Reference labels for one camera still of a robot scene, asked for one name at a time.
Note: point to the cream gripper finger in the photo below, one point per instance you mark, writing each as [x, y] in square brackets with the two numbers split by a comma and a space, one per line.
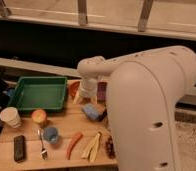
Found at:
[94, 100]
[76, 98]

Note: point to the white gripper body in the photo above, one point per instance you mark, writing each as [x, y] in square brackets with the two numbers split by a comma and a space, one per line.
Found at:
[88, 87]

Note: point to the blue sponge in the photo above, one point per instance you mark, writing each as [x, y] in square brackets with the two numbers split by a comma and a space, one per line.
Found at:
[91, 112]

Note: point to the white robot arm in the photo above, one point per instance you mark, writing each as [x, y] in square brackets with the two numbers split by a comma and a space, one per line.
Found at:
[142, 91]

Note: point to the orange bowl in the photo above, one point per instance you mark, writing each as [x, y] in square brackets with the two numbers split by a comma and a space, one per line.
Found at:
[74, 88]

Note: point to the purple bowl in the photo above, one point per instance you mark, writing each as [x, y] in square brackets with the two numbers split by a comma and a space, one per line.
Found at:
[101, 93]

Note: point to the black marker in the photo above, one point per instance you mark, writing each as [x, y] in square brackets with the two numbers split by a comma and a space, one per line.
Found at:
[103, 115]

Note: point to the orange carrot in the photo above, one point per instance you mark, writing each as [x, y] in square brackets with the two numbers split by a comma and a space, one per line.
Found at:
[72, 144]

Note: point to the red yellow apple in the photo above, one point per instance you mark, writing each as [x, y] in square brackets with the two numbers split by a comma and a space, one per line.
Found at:
[39, 116]

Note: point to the blue small cup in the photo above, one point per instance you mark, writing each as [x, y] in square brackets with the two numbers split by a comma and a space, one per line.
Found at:
[51, 135]

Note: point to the green plastic tray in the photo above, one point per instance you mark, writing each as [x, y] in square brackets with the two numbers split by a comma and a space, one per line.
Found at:
[48, 93]

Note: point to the dark grape bunch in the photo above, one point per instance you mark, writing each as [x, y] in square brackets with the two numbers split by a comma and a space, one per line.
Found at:
[109, 147]

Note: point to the yellow banana peel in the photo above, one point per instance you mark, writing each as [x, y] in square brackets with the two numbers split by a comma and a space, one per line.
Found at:
[91, 150]

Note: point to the silver fork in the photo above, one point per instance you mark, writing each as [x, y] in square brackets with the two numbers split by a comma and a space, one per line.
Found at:
[43, 150]

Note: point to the white paper cup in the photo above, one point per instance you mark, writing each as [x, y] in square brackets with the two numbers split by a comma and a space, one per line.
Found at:
[11, 117]

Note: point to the black rectangular remote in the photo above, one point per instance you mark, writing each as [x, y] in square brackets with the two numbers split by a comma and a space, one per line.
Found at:
[19, 148]

